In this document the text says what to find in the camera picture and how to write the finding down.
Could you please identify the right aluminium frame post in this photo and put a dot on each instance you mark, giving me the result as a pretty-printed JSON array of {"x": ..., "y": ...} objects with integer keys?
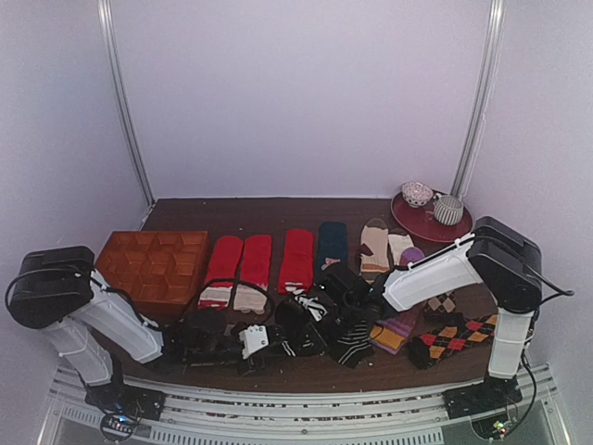
[{"x": 484, "y": 90}]

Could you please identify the brown argyle sock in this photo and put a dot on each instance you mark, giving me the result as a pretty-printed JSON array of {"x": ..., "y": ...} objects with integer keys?
[{"x": 440, "y": 307}]

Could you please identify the red sock white cuff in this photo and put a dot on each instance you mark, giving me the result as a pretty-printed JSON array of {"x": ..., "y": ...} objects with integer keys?
[{"x": 223, "y": 263}]

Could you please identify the dark green reindeer sock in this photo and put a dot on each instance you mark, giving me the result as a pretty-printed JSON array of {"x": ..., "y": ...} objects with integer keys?
[{"x": 332, "y": 246}]

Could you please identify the small cream sock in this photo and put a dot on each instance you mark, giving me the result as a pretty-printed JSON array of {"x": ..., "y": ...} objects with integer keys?
[{"x": 398, "y": 243}]

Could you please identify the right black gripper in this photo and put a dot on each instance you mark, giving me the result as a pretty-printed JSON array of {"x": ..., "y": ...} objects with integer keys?
[{"x": 332, "y": 285}]

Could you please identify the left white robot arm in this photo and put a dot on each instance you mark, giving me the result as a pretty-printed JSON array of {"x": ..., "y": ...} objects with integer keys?
[{"x": 60, "y": 293}]

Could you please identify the patterned white bowl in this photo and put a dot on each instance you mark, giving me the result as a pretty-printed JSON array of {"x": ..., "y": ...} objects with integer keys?
[{"x": 416, "y": 194}]

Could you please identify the beige striped sock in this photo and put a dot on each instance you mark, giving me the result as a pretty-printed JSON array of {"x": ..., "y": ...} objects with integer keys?
[{"x": 374, "y": 247}]

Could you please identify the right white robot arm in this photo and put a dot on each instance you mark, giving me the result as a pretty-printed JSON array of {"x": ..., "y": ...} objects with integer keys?
[{"x": 494, "y": 255}]

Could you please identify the orange compartment organizer tray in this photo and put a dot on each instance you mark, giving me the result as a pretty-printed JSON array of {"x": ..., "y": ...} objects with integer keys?
[{"x": 160, "y": 270}]

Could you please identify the black sock white cuff stripes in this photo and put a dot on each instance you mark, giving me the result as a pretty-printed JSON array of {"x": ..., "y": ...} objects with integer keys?
[{"x": 300, "y": 337}]

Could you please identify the red folded sock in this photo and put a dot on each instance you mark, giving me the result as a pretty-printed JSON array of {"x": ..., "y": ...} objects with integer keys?
[{"x": 297, "y": 269}]

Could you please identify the purple magenta sock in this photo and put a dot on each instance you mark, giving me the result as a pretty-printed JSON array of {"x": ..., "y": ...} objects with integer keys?
[{"x": 391, "y": 334}]

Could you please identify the black thin striped sock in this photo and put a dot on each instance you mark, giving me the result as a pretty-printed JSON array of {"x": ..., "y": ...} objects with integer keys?
[{"x": 353, "y": 347}]

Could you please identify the red sock beige cuff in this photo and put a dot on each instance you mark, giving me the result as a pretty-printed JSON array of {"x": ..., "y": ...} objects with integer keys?
[{"x": 255, "y": 270}]

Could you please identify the red plate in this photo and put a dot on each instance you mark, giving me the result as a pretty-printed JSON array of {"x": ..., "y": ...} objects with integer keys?
[{"x": 421, "y": 222}]

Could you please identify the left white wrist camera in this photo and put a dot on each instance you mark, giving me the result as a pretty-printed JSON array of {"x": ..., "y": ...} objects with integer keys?
[{"x": 254, "y": 338}]

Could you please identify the striped grey cup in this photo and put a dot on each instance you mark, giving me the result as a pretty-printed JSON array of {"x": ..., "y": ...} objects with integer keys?
[{"x": 448, "y": 210}]

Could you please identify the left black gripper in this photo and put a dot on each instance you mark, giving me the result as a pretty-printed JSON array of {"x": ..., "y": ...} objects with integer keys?
[{"x": 257, "y": 363}]

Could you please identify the black red argyle sock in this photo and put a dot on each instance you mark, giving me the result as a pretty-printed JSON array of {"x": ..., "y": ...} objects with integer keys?
[{"x": 456, "y": 334}]

